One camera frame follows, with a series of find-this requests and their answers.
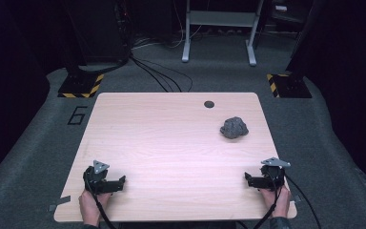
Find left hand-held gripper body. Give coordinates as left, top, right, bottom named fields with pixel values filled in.
left=83, top=159, right=111, bottom=195

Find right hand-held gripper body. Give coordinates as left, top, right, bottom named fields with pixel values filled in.
left=260, top=156, right=292, bottom=192

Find grey speckled towel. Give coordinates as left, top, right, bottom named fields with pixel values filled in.
left=219, top=115, right=250, bottom=140

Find person's left hand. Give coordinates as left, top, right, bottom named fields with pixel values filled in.
left=78, top=190, right=112, bottom=226

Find person's right hand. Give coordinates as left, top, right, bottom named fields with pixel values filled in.
left=259, top=185, right=292, bottom=219

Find black stand with striped base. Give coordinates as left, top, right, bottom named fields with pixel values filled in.
left=266, top=0, right=332, bottom=99
left=57, top=0, right=105, bottom=99

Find dark curtain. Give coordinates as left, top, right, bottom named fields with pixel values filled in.
left=0, top=0, right=65, bottom=189
left=298, top=0, right=366, bottom=208

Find black cabinet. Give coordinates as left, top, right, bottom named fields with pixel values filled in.
left=66, top=0, right=130, bottom=65

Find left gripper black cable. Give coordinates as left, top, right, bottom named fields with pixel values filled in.
left=84, top=177, right=118, bottom=229

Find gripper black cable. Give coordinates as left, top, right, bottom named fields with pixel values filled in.
left=252, top=176, right=284, bottom=229
left=84, top=177, right=118, bottom=229

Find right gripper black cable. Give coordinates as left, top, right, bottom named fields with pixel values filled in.
left=252, top=176, right=284, bottom=229

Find thin black cable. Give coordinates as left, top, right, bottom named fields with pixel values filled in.
left=284, top=175, right=322, bottom=229

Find bundle of black floor cables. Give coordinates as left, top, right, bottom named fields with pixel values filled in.
left=130, top=55, right=194, bottom=94

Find white floor cables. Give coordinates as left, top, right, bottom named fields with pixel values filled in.
left=132, top=23, right=204, bottom=51

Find white metal stand frame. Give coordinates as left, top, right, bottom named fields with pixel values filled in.
left=181, top=0, right=265, bottom=67

